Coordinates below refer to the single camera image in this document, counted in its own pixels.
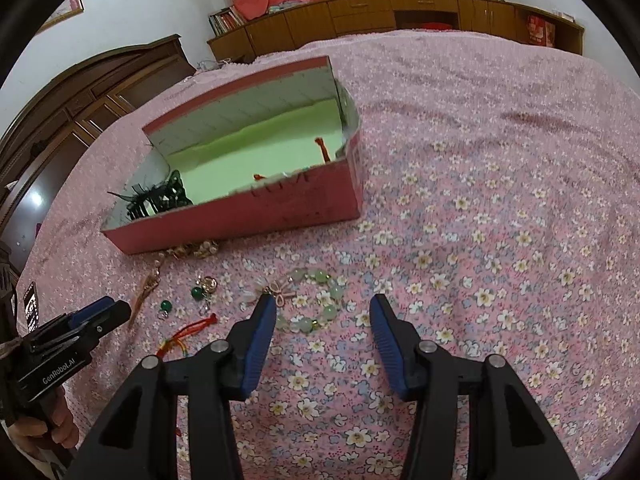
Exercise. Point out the red gift box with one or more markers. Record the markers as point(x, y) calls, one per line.
point(540, 32)

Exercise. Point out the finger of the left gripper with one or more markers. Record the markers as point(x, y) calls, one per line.
point(98, 306)
point(58, 334)

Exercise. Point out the green foam box liner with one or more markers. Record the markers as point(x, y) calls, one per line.
point(286, 143)

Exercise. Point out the framed wedding photo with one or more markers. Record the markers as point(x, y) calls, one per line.
point(67, 9)

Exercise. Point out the person's left hand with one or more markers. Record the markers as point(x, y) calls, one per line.
point(25, 430)

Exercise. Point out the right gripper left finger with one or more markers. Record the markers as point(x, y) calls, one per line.
point(135, 435)

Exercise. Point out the black phone on nightstand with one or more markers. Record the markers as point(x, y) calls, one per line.
point(31, 307)

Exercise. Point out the gold pearl jewelry piece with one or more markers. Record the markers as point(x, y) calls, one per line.
point(201, 250)

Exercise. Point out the red cardboard box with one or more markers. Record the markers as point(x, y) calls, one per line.
point(322, 194)

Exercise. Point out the red item under desk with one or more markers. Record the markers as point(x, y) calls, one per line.
point(439, 26)

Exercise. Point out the row of books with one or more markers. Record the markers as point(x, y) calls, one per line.
point(225, 20)

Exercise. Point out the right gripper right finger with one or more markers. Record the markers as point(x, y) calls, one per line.
point(509, 436)

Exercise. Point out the dark wooden headboard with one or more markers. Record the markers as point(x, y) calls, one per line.
point(63, 119)

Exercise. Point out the black ribbon hair clip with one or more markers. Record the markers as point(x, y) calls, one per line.
point(167, 195)

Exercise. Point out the long wooden cabinet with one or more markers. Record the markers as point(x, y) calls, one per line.
point(292, 28)

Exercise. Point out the pink tassel hairpin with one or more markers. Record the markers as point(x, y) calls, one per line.
point(148, 284)

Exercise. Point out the pink floral bedspread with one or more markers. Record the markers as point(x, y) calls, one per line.
point(500, 215)

